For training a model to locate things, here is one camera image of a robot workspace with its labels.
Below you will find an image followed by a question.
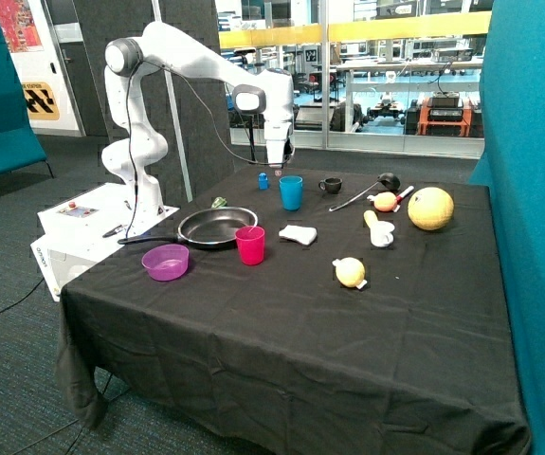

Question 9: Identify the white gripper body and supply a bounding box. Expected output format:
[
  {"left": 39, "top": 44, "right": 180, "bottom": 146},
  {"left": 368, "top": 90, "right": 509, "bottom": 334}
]
[{"left": 265, "top": 138, "right": 295, "bottom": 166}]

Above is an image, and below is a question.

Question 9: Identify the red plastic cup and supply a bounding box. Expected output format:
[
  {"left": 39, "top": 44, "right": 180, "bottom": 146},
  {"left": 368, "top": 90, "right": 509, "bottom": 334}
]
[{"left": 235, "top": 226, "right": 265, "bottom": 265}]

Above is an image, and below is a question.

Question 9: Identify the blue plastic cup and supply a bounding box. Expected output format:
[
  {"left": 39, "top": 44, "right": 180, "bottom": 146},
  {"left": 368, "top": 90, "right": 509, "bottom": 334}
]
[
  {"left": 280, "top": 184, "right": 303, "bottom": 211},
  {"left": 279, "top": 175, "right": 303, "bottom": 187}
]

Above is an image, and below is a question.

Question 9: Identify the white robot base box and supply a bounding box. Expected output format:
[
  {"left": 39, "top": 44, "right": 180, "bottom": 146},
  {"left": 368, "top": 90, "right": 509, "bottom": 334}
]
[{"left": 30, "top": 183, "right": 177, "bottom": 301}]

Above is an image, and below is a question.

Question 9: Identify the small blue bottle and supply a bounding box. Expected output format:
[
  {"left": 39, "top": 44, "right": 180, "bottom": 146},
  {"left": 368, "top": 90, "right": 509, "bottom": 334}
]
[{"left": 258, "top": 173, "right": 269, "bottom": 191}]

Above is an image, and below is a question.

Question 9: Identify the black coffee cup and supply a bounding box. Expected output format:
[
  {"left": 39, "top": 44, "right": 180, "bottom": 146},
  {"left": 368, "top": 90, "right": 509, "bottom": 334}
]
[{"left": 318, "top": 177, "right": 343, "bottom": 194}]

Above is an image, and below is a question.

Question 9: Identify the small green object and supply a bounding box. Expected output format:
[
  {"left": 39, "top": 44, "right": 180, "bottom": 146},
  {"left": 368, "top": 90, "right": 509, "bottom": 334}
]
[{"left": 211, "top": 196, "right": 227, "bottom": 209}]

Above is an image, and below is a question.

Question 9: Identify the white cloth-like toy bone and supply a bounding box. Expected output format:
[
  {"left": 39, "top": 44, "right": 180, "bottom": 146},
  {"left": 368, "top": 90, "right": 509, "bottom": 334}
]
[{"left": 279, "top": 225, "right": 318, "bottom": 246}]

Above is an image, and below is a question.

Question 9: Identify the black frying pan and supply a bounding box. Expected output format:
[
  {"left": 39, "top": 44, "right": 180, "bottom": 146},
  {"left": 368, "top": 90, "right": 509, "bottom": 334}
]
[{"left": 118, "top": 207, "right": 259, "bottom": 249}]

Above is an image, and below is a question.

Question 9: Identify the orange toy fruit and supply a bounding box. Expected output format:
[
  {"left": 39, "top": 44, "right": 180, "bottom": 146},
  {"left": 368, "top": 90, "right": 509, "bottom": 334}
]
[{"left": 367, "top": 191, "right": 398, "bottom": 212}]

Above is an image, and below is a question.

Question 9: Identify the black ladle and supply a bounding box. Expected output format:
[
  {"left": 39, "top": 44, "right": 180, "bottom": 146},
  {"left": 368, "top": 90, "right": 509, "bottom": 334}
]
[{"left": 328, "top": 173, "right": 401, "bottom": 212}]

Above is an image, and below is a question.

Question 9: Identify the white yellow measuring scoop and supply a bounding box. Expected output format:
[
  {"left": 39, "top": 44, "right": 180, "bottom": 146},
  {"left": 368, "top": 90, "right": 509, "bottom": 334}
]
[{"left": 363, "top": 210, "right": 394, "bottom": 247}]

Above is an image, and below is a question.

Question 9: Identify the yellow toy lemon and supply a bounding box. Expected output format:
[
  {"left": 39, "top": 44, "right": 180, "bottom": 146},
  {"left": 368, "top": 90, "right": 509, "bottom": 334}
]
[{"left": 332, "top": 257, "right": 367, "bottom": 289}]

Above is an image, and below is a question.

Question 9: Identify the red white marker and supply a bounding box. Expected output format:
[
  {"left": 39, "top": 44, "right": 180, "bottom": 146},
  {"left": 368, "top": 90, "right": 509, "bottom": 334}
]
[{"left": 395, "top": 186, "right": 414, "bottom": 204}]

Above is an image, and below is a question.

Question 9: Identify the black tablecloth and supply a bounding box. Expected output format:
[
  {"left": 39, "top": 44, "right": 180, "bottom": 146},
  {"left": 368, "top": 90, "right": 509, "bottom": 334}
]
[{"left": 55, "top": 167, "right": 532, "bottom": 454}]

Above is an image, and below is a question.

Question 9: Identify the purple plastic bowl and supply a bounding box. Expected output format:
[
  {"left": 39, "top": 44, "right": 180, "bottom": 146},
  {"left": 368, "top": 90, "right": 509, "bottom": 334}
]
[{"left": 141, "top": 244, "right": 190, "bottom": 282}]

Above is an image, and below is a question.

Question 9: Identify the large yellow ball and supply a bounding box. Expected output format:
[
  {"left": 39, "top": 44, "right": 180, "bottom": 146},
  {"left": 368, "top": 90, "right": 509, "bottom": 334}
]
[{"left": 408, "top": 187, "right": 454, "bottom": 231}]

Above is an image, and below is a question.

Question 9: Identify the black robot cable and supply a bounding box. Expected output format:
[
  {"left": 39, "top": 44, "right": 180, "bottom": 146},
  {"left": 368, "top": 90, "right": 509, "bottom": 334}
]
[{"left": 122, "top": 59, "right": 273, "bottom": 237}]

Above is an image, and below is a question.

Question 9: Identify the teal partition wall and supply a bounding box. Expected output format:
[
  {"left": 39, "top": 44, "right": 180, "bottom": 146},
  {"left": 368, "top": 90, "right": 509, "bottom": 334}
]
[{"left": 470, "top": 1, "right": 545, "bottom": 454}]

